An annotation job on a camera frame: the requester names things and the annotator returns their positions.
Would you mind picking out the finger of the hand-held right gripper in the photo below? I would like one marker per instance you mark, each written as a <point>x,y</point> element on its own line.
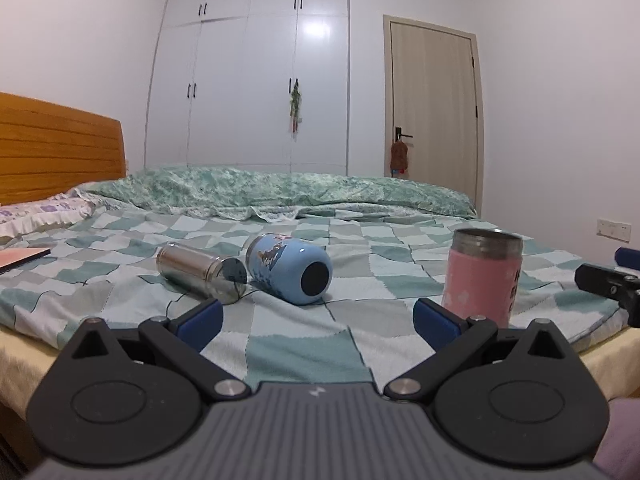
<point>605,280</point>
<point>629,258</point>

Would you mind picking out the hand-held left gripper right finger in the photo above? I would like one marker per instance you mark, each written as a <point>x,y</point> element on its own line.
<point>434,324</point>

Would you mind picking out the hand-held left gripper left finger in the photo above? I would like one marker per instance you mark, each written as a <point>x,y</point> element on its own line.
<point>202,324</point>

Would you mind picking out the blue printed cup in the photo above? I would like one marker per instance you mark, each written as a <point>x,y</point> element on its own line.
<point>285,267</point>

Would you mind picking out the silver steel cup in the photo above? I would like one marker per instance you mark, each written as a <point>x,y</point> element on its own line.
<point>192,267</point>

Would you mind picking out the pink cup with steel rim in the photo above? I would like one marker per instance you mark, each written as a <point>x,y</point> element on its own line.
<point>477,280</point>

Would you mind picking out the checkered green bed sheet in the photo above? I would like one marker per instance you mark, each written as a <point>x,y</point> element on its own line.
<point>370,270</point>

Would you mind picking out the green floral quilt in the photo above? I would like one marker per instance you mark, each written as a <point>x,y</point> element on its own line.
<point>280,187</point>

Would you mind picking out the pink cloth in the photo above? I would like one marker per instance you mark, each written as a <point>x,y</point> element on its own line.
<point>622,440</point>

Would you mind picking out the purple floral pillow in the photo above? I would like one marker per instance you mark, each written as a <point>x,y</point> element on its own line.
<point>45,212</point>

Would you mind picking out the pink notebook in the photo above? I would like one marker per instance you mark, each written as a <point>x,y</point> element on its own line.
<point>20,257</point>

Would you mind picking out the beige door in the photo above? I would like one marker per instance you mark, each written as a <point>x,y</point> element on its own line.
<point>435,110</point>

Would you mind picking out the wooden headboard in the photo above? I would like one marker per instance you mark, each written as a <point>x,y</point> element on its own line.
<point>55,150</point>

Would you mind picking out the green hanging ornament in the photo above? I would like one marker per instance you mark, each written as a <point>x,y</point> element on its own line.
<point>296,105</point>

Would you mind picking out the white wardrobe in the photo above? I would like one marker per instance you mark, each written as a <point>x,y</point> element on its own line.
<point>235,85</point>

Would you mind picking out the white wall socket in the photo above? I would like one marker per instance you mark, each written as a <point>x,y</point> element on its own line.
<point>614,228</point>

